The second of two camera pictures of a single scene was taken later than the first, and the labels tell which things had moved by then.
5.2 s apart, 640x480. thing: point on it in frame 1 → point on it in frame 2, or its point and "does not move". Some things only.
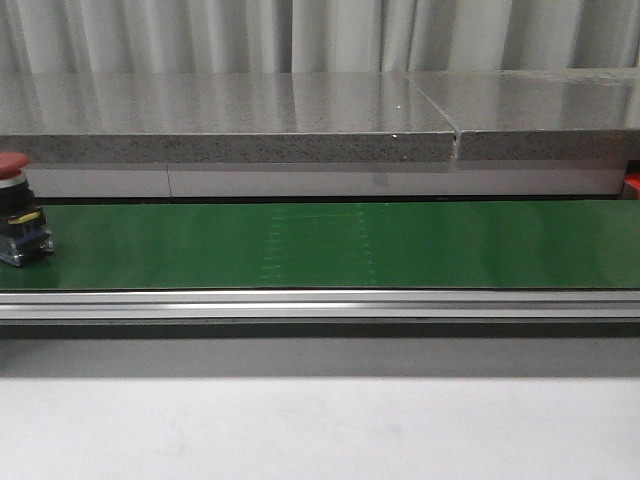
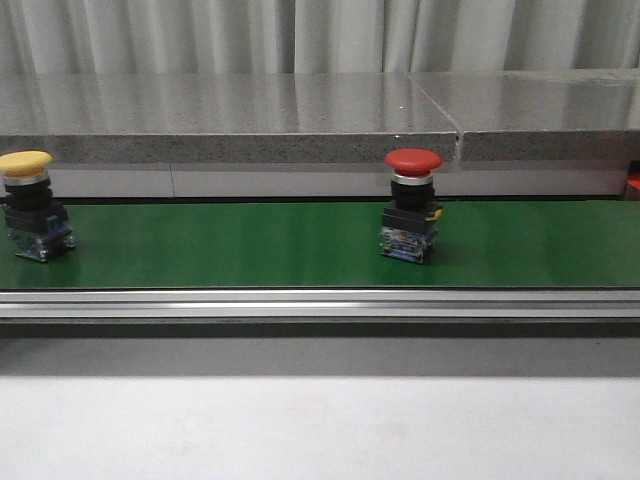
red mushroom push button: [24, 233] → [408, 228]
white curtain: [314, 36] does not move
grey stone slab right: [539, 114] does not move
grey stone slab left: [221, 118] does not move
